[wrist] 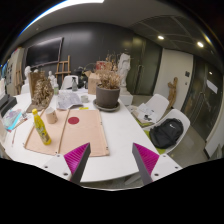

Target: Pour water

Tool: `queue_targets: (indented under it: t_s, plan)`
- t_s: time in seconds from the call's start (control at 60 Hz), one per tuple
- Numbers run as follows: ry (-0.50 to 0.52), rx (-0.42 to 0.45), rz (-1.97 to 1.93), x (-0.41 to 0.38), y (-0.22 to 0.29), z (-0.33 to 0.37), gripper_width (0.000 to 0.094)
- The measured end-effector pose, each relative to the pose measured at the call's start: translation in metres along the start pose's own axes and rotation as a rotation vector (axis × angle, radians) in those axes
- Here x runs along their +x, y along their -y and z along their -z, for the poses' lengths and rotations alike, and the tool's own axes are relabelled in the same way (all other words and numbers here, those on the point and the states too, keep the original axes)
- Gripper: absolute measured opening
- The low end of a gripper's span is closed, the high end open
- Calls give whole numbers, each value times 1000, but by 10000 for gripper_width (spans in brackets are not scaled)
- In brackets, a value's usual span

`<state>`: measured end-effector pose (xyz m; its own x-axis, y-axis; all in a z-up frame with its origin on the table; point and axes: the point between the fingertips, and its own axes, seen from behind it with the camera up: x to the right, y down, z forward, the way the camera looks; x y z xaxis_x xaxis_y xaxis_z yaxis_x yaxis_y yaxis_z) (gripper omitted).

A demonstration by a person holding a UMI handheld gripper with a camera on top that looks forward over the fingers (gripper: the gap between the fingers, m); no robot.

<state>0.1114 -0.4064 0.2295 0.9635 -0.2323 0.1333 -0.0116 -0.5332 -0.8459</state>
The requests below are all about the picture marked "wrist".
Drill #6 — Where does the small white cup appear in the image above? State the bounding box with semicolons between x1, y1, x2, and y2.
81;95;89;103

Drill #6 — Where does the cardboard box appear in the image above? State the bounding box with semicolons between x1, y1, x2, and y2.
88;73;100;95

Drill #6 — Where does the white statue bust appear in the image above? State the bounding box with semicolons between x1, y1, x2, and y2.
117;53;130;95

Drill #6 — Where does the white chair with papers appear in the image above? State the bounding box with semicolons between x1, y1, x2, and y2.
132;94;169;127

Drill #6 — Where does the white chair behind table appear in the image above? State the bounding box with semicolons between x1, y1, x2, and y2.
61;75;78;90

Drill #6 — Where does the brown wooden figure sculpture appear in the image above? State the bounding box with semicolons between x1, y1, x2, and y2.
168;77;178;108

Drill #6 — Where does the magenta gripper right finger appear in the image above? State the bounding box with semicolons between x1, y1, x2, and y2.
132;143;159;185

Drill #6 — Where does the white chair with backpack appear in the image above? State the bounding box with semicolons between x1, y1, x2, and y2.
144;109;190;154

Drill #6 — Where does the tan cardboard mat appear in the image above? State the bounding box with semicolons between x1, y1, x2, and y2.
25;110;109;157

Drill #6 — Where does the grey plant pot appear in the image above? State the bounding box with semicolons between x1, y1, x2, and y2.
96;86;120;108

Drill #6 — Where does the grey pot saucer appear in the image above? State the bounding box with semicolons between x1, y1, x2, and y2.
93;99;120;112

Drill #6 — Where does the wooden easel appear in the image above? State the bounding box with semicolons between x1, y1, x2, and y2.
55;57;71;80

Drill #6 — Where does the beige paper cup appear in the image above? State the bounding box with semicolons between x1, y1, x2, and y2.
45;108;58;124

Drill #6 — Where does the black backpack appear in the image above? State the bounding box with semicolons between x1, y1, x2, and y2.
149;118;184;149

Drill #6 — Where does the yellow plastic bottle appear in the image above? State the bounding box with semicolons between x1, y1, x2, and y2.
32;109;51;145

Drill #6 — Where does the red round disc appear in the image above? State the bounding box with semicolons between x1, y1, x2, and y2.
68;117;79;124

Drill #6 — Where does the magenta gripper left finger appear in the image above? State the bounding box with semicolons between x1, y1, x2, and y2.
64;143;91;184

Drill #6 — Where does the dark spray bottle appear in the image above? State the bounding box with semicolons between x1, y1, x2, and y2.
72;77;78;91

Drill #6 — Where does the dried brown plant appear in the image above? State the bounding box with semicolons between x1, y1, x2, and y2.
95;54;120;90

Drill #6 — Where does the dark wall screen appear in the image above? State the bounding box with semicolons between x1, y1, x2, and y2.
26;37;63;67

